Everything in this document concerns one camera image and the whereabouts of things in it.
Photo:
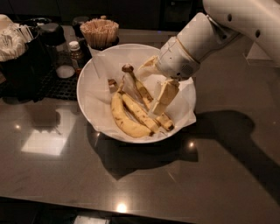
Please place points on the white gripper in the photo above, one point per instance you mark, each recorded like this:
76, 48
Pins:
177, 62

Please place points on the small brown sauce bottle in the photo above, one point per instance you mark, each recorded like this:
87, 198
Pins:
77, 56

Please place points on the white bowl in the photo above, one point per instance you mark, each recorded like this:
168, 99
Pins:
96, 96

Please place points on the left yellow banana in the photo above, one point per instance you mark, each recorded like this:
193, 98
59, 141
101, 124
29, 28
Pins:
122, 120

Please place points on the yellow banana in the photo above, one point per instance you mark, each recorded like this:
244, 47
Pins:
122, 120
139, 113

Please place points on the bundle of wooden stirrers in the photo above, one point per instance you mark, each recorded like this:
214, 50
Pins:
100, 33

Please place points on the black rubber mesh mat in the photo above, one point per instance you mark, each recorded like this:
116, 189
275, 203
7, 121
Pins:
52, 86

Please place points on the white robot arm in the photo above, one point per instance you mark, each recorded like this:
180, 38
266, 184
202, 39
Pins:
222, 22

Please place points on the middle yellow banana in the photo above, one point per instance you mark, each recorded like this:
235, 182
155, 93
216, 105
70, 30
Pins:
139, 113

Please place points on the white paper liner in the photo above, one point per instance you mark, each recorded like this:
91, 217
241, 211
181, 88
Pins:
108, 73

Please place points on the black lidded glass shaker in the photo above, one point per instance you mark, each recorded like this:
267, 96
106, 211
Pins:
52, 35

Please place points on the black caddy with napkins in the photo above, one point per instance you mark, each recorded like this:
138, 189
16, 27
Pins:
24, 61

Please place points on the dark jar behind stirrers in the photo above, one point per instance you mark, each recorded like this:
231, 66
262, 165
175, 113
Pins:
76, 24

